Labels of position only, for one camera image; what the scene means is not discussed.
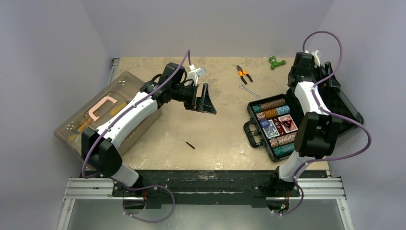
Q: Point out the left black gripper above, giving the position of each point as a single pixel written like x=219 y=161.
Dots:
x=203 y=105

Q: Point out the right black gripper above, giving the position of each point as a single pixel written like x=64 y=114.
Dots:
x=328 y=74

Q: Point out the red playing card deck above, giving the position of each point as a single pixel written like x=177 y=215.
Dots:
x=293 y=128

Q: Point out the red triangular dealer button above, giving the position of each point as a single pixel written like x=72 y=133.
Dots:
x=286 y=120

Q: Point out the black foam-lined poker case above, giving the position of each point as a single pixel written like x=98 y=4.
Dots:
x=274 y=121

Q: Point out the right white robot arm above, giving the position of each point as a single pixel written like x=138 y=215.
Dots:
x=318 y=131

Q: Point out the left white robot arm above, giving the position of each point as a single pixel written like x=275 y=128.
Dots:
x=99 y=147

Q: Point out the silver wrench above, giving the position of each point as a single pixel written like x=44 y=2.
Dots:
x=251 y=92

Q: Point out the small black screwdriver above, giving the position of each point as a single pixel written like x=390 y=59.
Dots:
x=189 y=144

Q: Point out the orange black pliers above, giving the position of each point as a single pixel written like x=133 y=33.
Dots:
x=242 y=73

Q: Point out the green blue chip stack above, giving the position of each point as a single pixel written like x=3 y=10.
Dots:
x=256 y=109

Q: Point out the orange blue chip stack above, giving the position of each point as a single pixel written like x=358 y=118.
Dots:
x=261 y=116

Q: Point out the teal poker chip row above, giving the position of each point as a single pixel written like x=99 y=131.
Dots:
x=282 y=110

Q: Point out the blue small blind button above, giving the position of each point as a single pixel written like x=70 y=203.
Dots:
x=264 y=123

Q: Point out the green plastic toy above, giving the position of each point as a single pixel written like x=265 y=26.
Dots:
x=275 y=63

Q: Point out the yellow red chip stack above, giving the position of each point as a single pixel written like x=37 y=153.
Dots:
x=270 y=113

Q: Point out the orange blue lower chip row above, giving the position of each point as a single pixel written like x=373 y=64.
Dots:
x=282 y=140

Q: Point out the blue playing card deck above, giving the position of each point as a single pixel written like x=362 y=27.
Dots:
x=271 y=131

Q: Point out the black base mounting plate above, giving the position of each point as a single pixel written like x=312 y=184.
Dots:
x=256 y=188

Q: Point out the translucent brown tool box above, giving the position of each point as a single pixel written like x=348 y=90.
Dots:
x=99 y=110

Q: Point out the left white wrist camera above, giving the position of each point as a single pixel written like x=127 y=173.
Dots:
x=194 y=74

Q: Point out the aluminium frame rail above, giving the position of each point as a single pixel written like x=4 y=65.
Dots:
x=103 y=189

